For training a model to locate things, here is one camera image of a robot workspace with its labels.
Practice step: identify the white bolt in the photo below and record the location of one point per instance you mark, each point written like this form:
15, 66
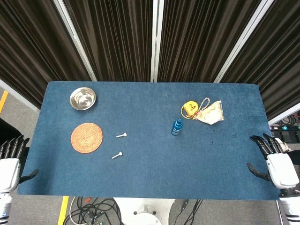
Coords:
122, 135
117, 155

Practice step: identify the white partition frame post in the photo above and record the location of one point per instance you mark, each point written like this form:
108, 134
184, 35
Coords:
75, 39
156, 39
241, 44

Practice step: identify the yellow tape measure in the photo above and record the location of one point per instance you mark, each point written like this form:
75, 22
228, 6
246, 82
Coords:
190, 108

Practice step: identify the black trouser leg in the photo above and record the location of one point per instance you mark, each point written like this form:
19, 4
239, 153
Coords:
8, 129

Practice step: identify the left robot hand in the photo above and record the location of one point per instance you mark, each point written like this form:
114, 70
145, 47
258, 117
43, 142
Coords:
9, 171

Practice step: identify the white partition frame rail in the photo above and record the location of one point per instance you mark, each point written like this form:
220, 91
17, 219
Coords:
18, 95
284, 116

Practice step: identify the black power strip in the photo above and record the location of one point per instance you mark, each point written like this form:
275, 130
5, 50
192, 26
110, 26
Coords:
284, 134

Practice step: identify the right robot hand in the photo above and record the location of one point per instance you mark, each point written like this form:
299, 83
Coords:
282, 168

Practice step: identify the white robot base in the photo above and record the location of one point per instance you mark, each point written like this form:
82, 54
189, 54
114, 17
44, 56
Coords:
144, 211

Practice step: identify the stainless steel bowl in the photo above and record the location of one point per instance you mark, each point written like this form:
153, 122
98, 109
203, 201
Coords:
83, 99

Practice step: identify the dark brown pleated curtain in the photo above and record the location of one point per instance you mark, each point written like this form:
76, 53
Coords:
35, 47
276, 65
199, 39
117, 39

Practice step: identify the blue felt tablecloth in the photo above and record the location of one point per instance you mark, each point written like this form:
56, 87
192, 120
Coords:
152, 164

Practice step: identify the small blue bottle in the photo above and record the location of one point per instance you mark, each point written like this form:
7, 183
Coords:
176, 128

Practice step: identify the round orange woven coaster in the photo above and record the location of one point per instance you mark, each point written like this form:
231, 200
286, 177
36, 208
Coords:
86, 138

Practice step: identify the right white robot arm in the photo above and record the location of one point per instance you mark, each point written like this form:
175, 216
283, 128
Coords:
290, 206

